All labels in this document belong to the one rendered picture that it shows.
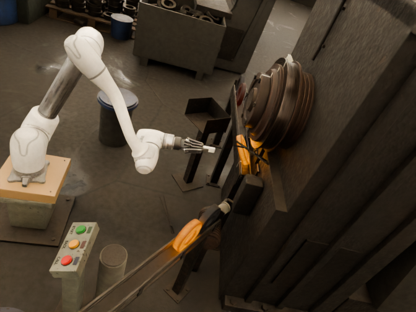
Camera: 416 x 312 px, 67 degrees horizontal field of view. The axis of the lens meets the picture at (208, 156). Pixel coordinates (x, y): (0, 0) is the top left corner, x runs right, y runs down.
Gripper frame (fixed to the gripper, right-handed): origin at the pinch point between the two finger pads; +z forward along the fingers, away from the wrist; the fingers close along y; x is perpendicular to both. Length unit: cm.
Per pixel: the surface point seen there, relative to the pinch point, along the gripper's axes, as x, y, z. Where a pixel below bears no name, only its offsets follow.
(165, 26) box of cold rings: -14, -233, -61
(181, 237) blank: 3, 65, -8
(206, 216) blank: 2, 51, 1
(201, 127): -13.7, -41.3, -4.8
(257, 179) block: 3.4, 22.3, 26.5
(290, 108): 46, 19, 29
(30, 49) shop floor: -57, -194, -204
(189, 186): -73, -42, -4
